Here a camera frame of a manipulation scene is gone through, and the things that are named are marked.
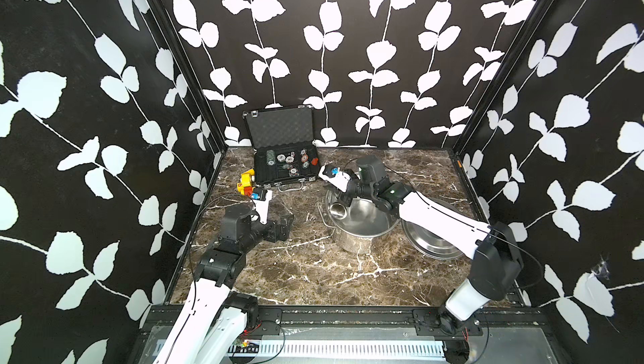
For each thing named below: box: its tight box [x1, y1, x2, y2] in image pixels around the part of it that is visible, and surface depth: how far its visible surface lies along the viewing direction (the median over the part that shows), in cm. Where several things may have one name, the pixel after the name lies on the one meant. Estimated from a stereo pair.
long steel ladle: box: [328, 191, 348, 220], surface depth 96 cm
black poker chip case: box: [242, 104, 320, 193], surface depth 113 cm
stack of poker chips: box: [266, 149, 276, 167], surface depth 116 cm
